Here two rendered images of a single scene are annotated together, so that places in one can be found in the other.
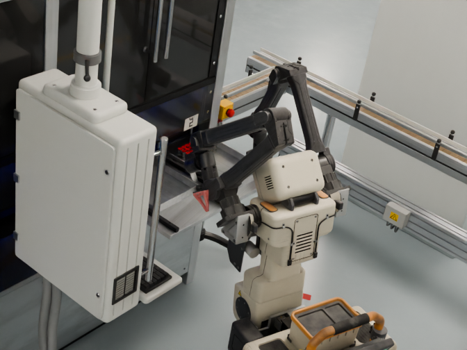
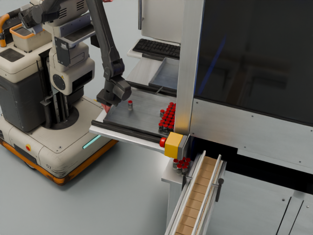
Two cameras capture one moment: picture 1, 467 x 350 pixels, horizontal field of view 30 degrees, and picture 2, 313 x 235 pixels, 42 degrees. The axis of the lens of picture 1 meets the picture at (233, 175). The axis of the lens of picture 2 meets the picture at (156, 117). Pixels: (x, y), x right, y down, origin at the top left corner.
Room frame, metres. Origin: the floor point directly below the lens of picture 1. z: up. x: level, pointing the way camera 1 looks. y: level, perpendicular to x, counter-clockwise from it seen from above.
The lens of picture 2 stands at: (4.64, -0.31, 2.12)
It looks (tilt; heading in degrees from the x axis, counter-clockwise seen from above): 41 degrees down; 163
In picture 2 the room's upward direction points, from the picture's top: 2 degrees clockwise
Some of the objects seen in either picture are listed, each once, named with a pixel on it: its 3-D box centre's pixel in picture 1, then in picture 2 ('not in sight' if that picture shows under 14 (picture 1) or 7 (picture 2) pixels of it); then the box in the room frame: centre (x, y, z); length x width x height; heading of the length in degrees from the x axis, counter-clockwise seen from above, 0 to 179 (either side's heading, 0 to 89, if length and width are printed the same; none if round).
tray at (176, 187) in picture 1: (147, 180); (187, 79); (3.02, 0.35, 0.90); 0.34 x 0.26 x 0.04; 54
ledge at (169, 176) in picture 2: not in sight; (182, 172); (3.60, 0.13, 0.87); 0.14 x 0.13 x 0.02; 54
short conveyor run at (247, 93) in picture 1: (236, 94); (187, 225); (3.88, 0.05, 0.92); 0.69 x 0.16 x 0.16; 144
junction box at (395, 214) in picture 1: (396, 214); not in sight; (3.68, -0.85, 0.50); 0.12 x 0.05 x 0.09; 54
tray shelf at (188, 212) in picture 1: (187, 179); (164, 99); (3.12, 0.19, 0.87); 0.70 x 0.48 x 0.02; 144
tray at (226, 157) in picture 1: (217, 163); (148, 114); (3.24, 0.08, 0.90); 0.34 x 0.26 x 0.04; 55
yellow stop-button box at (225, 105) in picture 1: (222, 108); (175, 145); (3.57, 0.10, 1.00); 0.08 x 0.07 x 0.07; 54
